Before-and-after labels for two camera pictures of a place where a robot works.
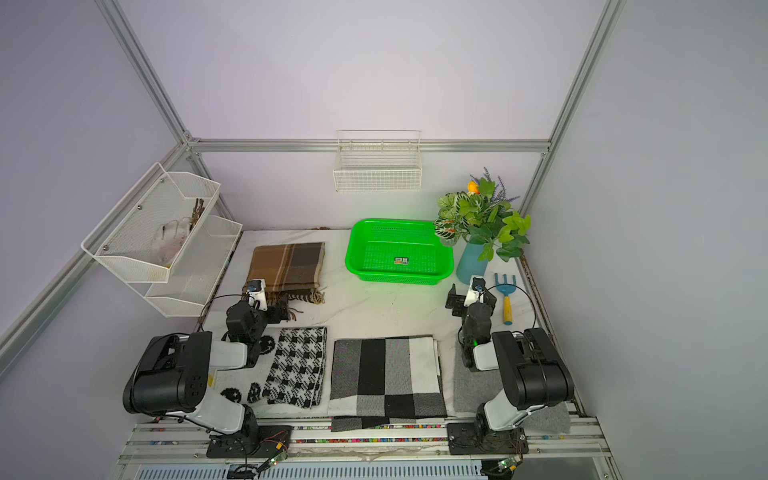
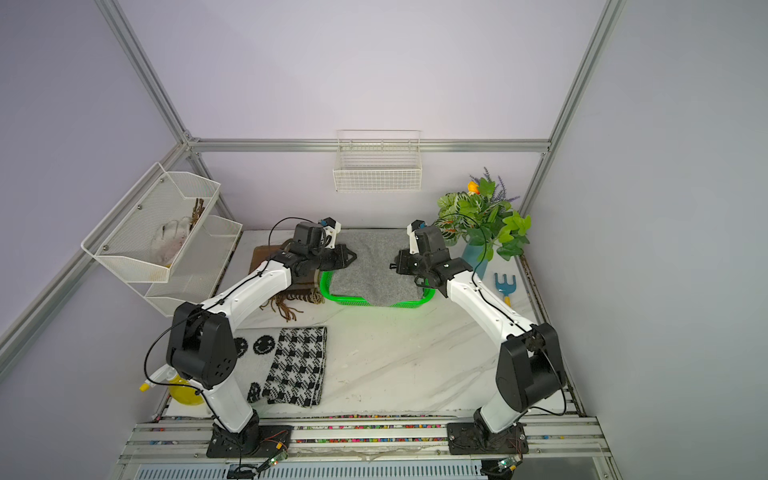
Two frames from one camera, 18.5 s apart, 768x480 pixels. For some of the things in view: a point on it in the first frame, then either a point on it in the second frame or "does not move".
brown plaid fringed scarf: x=295 y=269 does not move
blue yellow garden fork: x=506 y=289 does not move
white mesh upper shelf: x=143 y=234 does not move
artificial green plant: x=482 y=217 does not move
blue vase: x=473 y=262 does not move
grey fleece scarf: x=480 y=387 → x=372 y=275
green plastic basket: x=397 y=252 → x=326 y=282
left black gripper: x=275 y=316 → x=341 y=250
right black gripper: x=458 y=300 → x=402 y=261
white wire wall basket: x=378 y=160 does not move
